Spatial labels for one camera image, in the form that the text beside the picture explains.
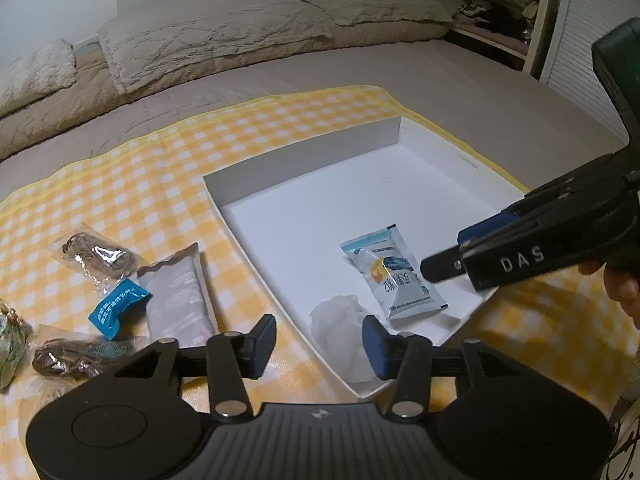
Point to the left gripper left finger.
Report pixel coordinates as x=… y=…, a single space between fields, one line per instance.
x=226 y=360

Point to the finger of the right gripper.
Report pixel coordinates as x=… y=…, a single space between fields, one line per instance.
x=485 y=227
x=443 y=266

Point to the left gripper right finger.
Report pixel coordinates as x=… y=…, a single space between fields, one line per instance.
x=411 y=362

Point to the white blue snack packet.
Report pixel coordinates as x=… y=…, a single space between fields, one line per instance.
x=387 y=264

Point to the grey pouch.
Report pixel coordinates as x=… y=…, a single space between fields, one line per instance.
x=180 y=306

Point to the white plastic bag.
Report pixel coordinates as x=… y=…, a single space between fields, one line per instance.
x=336 y=326

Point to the small blue packet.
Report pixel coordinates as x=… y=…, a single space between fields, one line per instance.
x=110 y=311

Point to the floral blue drawstring pouch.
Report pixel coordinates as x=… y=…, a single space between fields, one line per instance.
x=14 y=334

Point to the person's right hand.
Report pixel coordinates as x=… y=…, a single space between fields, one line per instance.
x=621 y=287

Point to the grey bed sheet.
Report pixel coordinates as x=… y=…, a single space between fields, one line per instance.
x=520 y=124

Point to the white shallow cardboard box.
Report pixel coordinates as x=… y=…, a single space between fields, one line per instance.
x=290 y=209

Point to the yellow checkered cloth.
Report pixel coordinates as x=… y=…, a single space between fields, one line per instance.
x=149 y=195

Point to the white louvered door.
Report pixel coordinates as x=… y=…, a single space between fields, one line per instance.
x=568 y=67

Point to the beige right pillow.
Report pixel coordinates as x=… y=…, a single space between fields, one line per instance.
x=353 y=12

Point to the folded beige quilt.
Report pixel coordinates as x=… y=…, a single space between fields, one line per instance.
x=94 y=92

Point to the large beige middle pillow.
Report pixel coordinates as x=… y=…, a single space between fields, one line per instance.
x=144 y=45

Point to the fluffy white left pillow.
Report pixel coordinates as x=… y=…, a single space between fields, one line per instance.
x=35 y=76

